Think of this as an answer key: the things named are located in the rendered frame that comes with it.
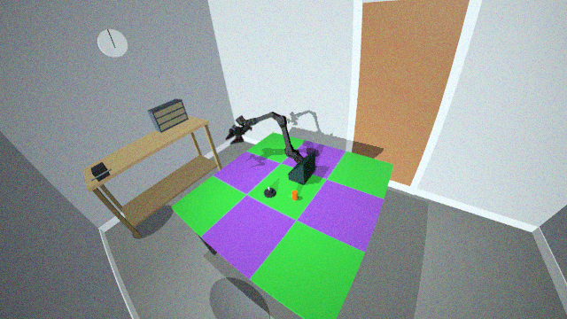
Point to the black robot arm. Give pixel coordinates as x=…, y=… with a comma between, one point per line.
x=282, y=121

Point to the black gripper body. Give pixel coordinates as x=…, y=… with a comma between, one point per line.
x=234, y=133

